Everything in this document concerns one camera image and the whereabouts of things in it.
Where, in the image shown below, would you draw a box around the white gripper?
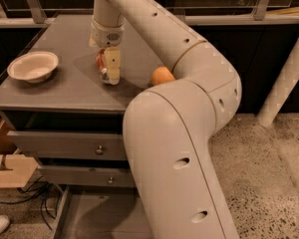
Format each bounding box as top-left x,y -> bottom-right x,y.
89,19 -> 124,85

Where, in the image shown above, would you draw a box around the red coke can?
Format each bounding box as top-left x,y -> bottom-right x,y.
95,49 -> 110,84

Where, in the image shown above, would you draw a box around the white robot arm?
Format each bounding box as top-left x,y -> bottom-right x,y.
92,0 -> 242,239

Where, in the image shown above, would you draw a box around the grey drawer cabinet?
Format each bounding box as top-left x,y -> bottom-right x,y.
0,14 -> 190,239

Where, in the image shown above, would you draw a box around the grey top drawer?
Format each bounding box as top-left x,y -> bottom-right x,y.
8,130 -> 127,160

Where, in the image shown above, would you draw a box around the grey middle drawer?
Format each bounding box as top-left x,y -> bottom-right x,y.
38,165 -> 135,187

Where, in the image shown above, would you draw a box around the grey open bottom drawer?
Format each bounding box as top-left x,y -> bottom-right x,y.
51,186 -> 153,239

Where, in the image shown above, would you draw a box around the orange fruit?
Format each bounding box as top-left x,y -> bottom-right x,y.
150,67 -> 175,86

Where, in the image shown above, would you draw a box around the white paper bowl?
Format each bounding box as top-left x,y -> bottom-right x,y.
7,51 -> 59,84

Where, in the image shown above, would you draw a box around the metal glass railing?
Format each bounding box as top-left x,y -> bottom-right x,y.
0,0 -> 299,28

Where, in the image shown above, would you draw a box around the light wooden box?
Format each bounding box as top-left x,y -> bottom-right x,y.
0,120 -> 38,188

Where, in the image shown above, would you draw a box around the white diagonal pole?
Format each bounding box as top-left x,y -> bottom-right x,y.
257,37 -> 299,127

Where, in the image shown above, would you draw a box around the dark blue floor cables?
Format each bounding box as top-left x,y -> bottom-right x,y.
0,176 -> 63,231

